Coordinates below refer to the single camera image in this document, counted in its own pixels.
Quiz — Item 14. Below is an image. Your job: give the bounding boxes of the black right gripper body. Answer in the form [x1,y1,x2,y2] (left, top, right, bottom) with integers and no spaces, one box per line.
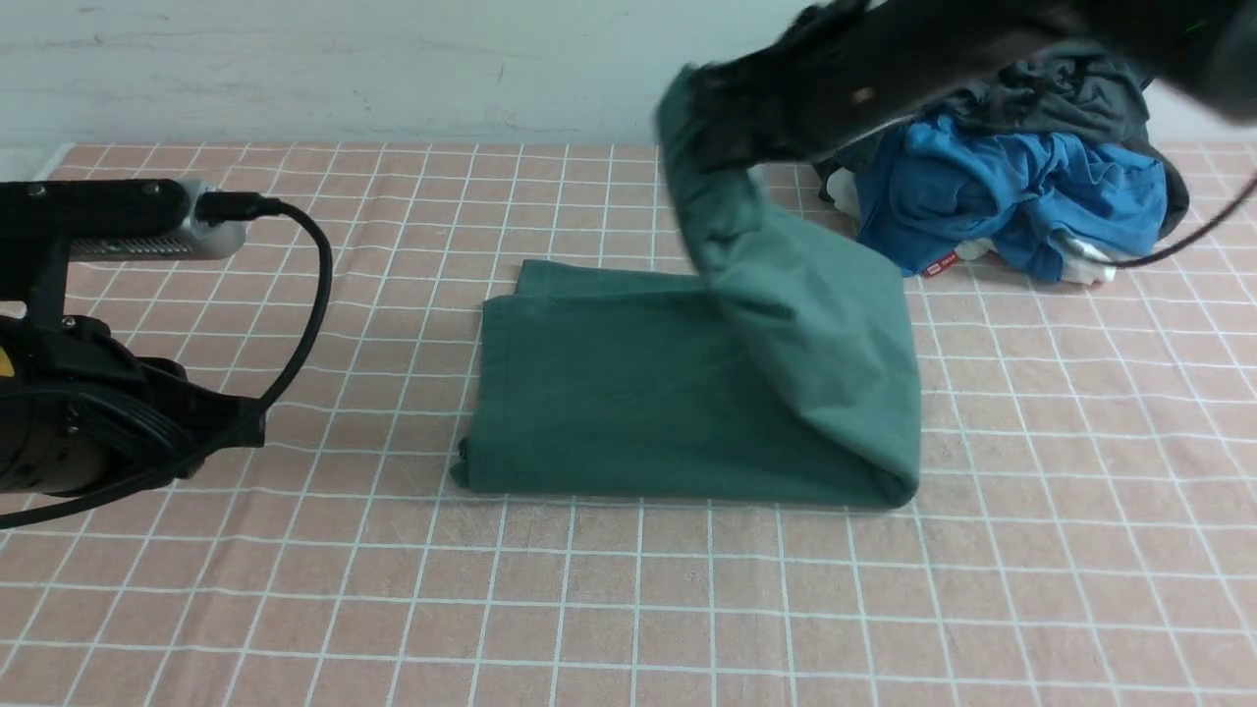
[688,1,1063,170]

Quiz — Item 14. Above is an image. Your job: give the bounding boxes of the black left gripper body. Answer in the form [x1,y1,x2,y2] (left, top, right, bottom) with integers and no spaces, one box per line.
[1,316,265,482]

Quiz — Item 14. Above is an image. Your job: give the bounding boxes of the camera cable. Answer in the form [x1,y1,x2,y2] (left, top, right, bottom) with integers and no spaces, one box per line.
[0,191,336,531]
[1115,172,1257,269]

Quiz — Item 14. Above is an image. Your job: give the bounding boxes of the left camera cable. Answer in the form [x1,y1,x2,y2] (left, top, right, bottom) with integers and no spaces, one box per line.
[0,191,336,531]

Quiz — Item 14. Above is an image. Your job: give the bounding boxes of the right camera cable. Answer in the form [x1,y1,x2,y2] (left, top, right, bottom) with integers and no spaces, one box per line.
[1115,172,1257,269]

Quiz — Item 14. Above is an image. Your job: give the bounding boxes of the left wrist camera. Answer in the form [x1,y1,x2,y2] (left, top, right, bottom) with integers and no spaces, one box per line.
[1,177,269,301]

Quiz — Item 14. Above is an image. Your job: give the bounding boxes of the blue garment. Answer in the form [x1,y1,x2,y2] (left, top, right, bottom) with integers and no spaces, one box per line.
[856,114,1166,260]

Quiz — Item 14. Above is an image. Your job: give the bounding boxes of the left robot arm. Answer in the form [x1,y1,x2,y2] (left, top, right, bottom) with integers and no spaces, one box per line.
[1,316,265,498]

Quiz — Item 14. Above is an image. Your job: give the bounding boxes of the dark grey garment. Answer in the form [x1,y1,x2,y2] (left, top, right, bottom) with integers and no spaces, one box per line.
[810,39,1190,242]

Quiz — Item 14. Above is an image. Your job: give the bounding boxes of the green long-sleeve top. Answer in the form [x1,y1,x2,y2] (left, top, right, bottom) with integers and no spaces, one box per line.
[453,67,923,509]

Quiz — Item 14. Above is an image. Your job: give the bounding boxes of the pink checkered tablecloth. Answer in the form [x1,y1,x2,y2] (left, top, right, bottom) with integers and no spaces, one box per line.
[1,143,1256,706]

